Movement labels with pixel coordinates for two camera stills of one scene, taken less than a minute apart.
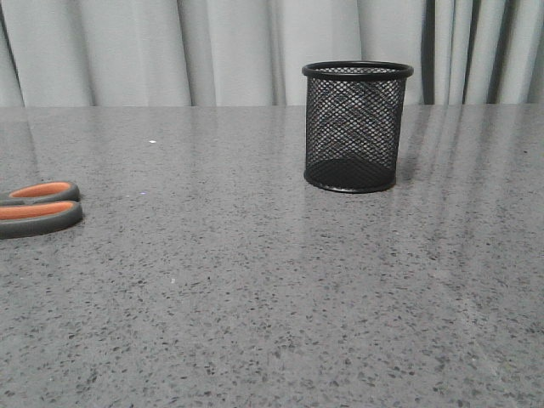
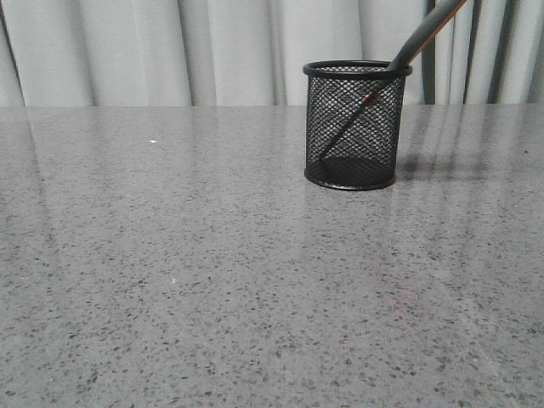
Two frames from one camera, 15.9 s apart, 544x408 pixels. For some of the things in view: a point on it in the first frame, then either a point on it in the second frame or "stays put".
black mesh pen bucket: [354, 123] stays put
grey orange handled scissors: [39, 207] to [401, 62]
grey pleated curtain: [252, 53] stays put
